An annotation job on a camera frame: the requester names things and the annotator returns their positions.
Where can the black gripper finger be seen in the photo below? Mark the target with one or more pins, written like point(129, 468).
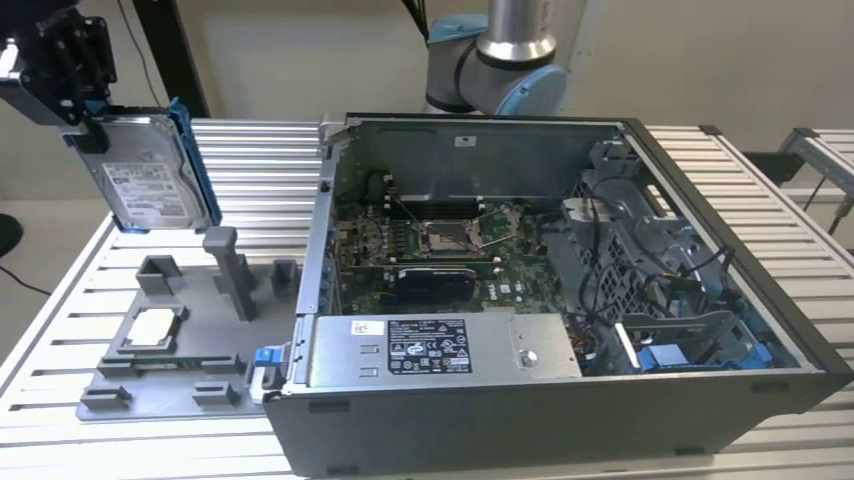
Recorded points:
point(40, 102)
point(96, 55)

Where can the hard disk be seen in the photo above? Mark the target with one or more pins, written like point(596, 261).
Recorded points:
point(146, 170)

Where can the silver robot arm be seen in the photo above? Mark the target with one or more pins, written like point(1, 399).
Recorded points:
point(513, 30)

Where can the blue disk carrier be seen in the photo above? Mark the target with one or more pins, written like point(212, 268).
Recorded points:
point(660, 357)

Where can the grey metal disk bay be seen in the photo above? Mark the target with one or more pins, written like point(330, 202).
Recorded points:
point(733, 330)

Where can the black round base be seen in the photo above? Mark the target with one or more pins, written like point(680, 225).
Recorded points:
point(8, 235)

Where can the silver CPU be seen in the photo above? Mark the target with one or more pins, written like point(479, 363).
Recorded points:
point(152, 327)

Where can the grey parts rack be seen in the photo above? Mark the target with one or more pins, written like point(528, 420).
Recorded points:
point(200, 320)

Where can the thin metal locking lever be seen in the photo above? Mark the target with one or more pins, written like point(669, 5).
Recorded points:
point(406, 210)

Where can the black RAM slot row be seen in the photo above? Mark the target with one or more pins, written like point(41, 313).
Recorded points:
point(440, 260)
point(433, 202)

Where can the blue case latch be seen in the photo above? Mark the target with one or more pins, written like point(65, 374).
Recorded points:
point(264, 356)

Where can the CPU socket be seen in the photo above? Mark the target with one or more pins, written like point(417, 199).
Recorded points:
point(443, 240)

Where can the black graphics card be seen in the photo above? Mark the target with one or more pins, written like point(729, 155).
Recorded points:
point(433, 285)

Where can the green motherboard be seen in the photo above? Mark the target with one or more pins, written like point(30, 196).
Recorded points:
point(533, 260)

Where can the silver power supply unit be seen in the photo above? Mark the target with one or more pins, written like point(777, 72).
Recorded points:
point(500, 350)

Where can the perforated metal drive cage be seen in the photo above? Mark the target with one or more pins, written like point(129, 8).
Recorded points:
point(627, 280)

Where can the dark grey PC case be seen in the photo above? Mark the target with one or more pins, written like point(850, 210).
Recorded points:
point(467, 430)

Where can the black square block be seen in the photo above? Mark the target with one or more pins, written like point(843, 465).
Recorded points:
point(773, 167)

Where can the metal slat side table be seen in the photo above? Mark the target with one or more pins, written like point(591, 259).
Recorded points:
point(833, 145)

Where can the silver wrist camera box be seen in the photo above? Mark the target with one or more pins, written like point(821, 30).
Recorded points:
point(6, 57)

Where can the black vertical post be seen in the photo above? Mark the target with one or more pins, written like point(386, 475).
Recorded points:
point(180, 50)

